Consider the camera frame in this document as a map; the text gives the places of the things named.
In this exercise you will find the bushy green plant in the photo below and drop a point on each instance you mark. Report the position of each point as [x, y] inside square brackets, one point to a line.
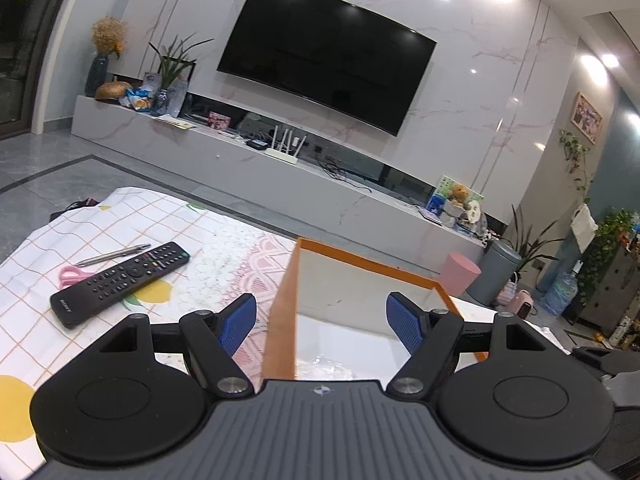
[607, 240]

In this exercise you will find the silver pen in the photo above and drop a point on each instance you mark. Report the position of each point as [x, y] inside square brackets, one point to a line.
[112, 255]

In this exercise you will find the grey trash can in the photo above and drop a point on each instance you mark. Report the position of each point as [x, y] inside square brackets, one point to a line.
[492, 275]

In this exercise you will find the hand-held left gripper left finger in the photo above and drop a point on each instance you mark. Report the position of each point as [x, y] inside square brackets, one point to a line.
[237, 322]

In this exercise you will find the snack bags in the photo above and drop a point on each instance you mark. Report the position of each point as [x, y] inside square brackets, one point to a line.
[140, 100]

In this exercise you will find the tall-leaf floor plant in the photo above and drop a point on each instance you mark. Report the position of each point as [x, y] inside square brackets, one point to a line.
[530, 250]

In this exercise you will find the dark grey drawer cabinet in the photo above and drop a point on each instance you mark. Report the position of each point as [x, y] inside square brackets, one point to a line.
[615, 280]

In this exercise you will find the blue water bottle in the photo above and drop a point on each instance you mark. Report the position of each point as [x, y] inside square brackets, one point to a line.
[560, 292]

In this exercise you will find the pink woven basket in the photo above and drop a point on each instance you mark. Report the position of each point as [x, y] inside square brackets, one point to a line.
[507, 292]

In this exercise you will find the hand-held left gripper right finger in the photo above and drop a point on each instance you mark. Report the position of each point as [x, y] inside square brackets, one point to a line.
[407, 322]

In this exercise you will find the white hanging bag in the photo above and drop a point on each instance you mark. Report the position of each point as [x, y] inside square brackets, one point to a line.
[584, 227]

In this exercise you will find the brown teddy bear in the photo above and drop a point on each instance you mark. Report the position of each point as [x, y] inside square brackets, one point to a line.
[457, 195]

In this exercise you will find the white hand fan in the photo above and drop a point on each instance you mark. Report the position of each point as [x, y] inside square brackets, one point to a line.
[474, 210]

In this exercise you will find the blue vase with dried flowers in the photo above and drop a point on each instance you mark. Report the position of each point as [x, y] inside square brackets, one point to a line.
[97, 75]

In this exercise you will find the white marble TV cabinet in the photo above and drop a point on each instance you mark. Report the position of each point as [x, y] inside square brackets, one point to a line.
[300, 185]

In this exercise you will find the pink space heater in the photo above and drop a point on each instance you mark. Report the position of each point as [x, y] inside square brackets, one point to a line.
[524, 305]

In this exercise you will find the white router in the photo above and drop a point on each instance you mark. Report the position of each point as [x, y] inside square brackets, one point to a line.
[282, 156]

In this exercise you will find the glass sliding door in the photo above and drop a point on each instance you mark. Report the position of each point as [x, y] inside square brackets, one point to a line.
[20, 35]

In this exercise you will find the green printed board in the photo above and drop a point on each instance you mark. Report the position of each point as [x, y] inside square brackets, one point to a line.
[445, 185]

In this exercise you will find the framed wall picture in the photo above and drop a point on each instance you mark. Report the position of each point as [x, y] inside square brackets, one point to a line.
[586, 117]

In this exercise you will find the pink round bin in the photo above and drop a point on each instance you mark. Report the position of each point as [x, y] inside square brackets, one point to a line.
[457, 275]

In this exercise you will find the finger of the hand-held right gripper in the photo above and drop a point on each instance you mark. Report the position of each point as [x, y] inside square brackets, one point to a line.
[595, 360]

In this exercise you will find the hanging vine plant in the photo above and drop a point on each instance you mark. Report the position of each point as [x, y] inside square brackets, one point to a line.
[575, 152]

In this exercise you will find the pink tin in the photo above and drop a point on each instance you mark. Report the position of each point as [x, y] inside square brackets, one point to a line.
[220, 121]

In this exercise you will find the orange box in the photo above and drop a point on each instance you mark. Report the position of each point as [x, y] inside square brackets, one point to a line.
[282, 320]

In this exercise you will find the black set-top box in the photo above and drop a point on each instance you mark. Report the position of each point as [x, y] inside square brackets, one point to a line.
[258, 144]

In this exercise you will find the black curved television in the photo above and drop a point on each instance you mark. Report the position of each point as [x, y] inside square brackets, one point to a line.
[325, 50]

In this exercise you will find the black remote control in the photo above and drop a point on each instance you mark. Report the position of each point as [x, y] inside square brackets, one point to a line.
[115, 285]

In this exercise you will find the pink scissors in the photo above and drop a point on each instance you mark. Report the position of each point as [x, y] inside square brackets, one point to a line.
[70, 275]

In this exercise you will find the golden round ornament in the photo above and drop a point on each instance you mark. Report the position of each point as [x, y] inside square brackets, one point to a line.
[112, 91]

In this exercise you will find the long-leaf plant in glass vase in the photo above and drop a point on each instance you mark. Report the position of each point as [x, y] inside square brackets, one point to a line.
[170, 70]

